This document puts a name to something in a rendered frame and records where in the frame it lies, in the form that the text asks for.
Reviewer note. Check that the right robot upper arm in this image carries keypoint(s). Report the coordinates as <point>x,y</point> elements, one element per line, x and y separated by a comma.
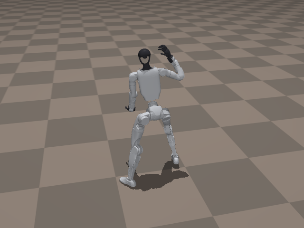
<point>168,73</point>

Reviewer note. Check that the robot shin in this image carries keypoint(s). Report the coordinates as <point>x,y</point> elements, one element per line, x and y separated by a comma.
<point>134,159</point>
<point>171,142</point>

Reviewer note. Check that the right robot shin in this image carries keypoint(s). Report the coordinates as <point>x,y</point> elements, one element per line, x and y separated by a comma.
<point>171,142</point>

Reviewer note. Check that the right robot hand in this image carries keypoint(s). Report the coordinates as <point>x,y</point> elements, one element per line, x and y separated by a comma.
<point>166,52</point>

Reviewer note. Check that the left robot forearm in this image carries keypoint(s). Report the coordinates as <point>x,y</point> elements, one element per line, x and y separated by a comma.
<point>131,102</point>

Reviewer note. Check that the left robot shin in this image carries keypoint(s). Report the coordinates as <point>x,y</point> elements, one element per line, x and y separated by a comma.
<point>134,159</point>

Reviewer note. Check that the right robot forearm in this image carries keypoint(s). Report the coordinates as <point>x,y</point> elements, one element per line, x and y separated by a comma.
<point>177,67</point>

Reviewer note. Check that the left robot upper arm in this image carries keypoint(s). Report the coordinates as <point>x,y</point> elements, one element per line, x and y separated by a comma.
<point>132,84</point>

